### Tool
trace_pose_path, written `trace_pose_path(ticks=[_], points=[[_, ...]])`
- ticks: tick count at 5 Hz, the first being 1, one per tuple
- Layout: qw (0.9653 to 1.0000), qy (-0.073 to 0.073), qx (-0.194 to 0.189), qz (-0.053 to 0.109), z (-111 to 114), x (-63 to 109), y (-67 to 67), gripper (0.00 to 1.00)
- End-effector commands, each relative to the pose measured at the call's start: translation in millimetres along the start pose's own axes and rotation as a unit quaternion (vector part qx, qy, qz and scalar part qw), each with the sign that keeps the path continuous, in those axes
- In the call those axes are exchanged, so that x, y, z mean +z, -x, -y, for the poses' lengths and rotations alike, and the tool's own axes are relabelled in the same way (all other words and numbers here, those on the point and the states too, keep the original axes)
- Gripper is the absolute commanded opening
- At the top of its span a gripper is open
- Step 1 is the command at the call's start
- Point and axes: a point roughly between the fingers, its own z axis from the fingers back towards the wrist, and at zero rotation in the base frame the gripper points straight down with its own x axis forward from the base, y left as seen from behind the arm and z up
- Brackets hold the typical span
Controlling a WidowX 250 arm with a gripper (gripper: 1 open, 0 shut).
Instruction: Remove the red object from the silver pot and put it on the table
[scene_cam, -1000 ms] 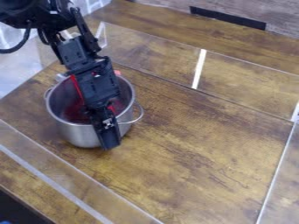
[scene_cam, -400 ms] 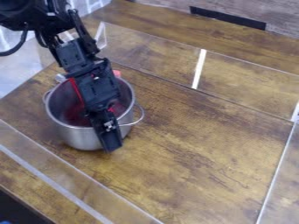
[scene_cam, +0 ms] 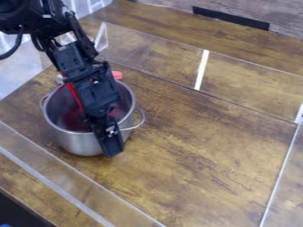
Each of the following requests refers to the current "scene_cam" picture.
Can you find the red star-shaped block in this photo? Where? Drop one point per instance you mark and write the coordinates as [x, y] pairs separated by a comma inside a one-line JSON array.
[[71, 117]]

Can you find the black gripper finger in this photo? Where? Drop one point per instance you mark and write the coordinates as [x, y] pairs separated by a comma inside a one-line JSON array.
[[107, 133]]

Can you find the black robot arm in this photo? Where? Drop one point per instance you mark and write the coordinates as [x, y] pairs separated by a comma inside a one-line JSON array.
[[58, 35]]

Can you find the small pink oval object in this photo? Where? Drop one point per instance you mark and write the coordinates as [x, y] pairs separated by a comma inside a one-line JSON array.
[[118, 75]]

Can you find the clear acrylic triangular bracket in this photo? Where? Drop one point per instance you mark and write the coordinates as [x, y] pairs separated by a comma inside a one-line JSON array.
[[102, 38]]

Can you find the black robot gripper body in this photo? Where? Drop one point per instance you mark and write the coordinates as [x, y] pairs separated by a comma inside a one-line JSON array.
[[94, 86]]

